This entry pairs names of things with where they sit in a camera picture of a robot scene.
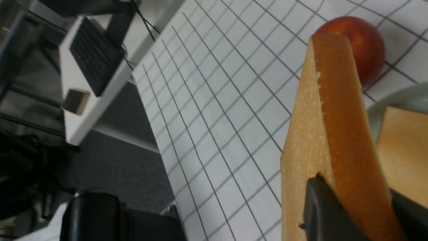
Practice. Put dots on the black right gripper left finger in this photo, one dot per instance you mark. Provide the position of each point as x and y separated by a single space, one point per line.
324 217

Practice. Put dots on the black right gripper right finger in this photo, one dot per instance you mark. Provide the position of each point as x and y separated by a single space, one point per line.
412 216

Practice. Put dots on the toast slice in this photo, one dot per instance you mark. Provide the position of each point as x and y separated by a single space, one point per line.
329 135
402 146

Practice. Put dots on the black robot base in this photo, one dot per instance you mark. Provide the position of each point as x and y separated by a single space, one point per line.
98 216

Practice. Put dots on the light green plate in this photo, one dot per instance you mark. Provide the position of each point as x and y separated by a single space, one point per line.
413 98

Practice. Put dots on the white grid tablecloth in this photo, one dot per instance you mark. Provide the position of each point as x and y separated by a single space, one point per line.
219 86

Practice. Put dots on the red apple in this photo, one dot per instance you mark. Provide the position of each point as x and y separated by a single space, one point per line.
367 45

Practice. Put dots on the white side desk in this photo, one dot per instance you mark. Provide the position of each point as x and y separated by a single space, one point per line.
132 25

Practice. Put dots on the small tan box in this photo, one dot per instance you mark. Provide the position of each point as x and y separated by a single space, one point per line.
75 101

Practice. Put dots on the black keyboard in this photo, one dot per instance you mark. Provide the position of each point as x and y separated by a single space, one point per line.
97 57

